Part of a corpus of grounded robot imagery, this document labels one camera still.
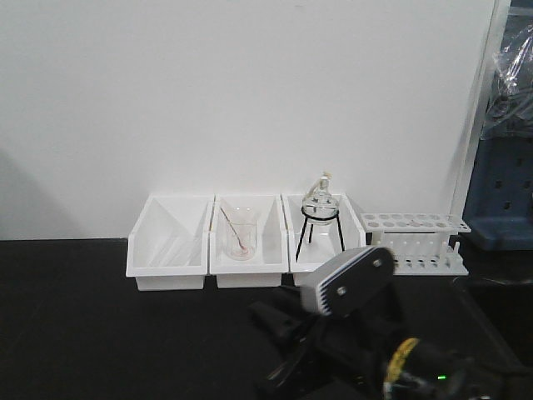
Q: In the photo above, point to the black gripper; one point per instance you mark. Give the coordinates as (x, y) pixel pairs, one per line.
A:
(316, 350)

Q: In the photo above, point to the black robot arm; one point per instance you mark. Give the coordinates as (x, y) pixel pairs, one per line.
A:
(420, 370)

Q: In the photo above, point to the glass beaker in bin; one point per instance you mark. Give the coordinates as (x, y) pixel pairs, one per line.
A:
(244, 220)

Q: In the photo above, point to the right white storage bin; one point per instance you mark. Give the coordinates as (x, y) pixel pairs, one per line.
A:
(325, 241)

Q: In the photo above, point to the white storage bin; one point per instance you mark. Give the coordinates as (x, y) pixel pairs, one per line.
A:
(271, 259)
(167, 248)
(325, 241)

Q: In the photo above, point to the white test tube rack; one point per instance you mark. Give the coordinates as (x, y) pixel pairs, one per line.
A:
(419, 242)

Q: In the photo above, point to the middle white storage bin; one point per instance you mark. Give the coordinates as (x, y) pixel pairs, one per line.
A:
(271, 259)

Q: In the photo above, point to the glass alcohol lamp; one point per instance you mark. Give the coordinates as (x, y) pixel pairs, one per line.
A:
(319, 203)

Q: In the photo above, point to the glass stirring rod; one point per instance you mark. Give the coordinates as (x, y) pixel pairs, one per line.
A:
(234, 231)

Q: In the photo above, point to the left white storage bin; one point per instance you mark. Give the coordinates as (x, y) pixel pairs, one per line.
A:
(167, 248)

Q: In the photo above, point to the blue-grey pegboard drying rack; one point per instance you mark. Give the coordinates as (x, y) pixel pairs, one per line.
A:
(499, 201)

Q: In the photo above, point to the clear plastic bag of pegs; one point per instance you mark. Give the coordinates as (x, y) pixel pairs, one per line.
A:
(509, 112)

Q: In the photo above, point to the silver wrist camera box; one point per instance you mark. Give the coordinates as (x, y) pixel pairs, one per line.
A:
(347, 281)

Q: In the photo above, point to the black wire tripod stand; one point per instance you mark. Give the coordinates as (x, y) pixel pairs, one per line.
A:
(310, 220)

